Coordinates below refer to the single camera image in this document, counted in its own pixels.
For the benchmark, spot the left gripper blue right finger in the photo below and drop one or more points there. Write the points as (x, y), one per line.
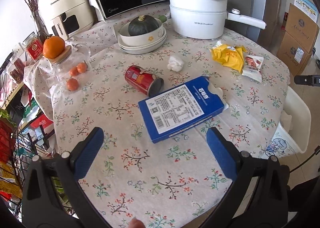
(225, 153)

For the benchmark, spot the wire storage rack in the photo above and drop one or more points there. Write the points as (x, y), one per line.
(27, 128)

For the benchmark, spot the white plastic trash bin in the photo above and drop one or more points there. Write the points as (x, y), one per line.
(293, 131)

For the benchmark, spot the white floral bowl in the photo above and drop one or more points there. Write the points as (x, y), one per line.
(124, 29)

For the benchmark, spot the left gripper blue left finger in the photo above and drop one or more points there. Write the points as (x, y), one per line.
(84, 153)

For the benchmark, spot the crumpled white tissue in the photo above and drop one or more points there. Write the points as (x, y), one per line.
(175, 64)

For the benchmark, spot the large orange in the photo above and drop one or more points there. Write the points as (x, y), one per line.
(53, 47)

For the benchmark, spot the glass jar with wooden lid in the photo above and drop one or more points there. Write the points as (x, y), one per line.
(55, 72)

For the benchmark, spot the lower cardboard box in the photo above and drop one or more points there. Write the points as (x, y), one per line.
(293, 54)

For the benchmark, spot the red drink can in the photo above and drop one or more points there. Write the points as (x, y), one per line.
(144, 81)

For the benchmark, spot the blue box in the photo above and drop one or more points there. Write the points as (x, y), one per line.
(181, 108)

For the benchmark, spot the floral tablecloth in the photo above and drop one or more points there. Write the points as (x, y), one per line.
(172, 182)

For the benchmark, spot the yellow snack wrapper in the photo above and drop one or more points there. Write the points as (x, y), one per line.
(229, 56)

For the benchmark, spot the cardboard box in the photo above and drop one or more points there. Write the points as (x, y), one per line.
(293, 54)
(302, 28)

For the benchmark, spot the upper cardboard box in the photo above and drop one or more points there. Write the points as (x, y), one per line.
(302, 28)

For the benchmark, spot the small orange tomato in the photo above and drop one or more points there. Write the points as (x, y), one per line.
(73, 72)
(72, 84)
(82, 67)

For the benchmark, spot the dark green pumpkin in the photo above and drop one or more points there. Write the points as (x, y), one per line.
(142, 25)

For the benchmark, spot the wall poster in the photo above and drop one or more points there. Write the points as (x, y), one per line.
(308, 8)

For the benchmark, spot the stacked white plates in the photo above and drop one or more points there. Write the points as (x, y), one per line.
(143, 45)

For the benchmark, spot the cream air fryer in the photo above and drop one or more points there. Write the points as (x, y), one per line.
(66, 18)

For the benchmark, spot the white electric cooking pot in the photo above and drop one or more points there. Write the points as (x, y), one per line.
(205, 19)

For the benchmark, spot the left hand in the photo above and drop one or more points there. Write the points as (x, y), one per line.
(135, 223)

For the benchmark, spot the white nut snack packet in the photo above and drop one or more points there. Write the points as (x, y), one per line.
(252, 67)

